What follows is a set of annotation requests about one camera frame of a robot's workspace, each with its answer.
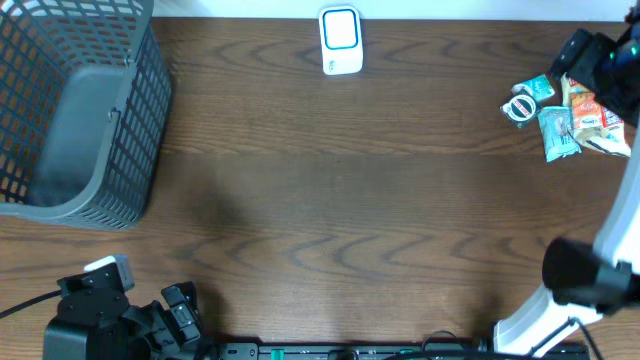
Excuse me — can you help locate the orange tissue pack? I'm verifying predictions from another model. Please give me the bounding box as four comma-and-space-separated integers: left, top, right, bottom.
570, 92, 603, 130

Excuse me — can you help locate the green tissue pack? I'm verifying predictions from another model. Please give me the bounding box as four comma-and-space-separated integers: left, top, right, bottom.
511, 74, 556, 103

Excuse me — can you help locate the teal wipes pack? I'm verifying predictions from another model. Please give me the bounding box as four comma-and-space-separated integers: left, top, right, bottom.
538, 106, 581, 162

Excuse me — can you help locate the cream wet wipes pack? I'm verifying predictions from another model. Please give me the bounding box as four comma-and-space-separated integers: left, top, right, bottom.
561, 74, 631, 157

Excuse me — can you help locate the dark green round-logo box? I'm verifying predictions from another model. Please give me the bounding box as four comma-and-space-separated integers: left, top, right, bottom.
500, 93, 541, 128

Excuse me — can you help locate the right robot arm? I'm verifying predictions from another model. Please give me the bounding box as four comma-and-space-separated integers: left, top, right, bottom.
477, 7, 639, 359

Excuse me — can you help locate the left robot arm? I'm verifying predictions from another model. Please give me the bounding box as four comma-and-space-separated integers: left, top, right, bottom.
43, 255, 219, 360

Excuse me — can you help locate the white barcode scanner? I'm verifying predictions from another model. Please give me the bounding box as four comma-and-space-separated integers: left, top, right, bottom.
318, 5, 364, 76

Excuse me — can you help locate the dark grey plastic mesh basket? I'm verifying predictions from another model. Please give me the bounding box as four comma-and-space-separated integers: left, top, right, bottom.
1, 0, 172, 230

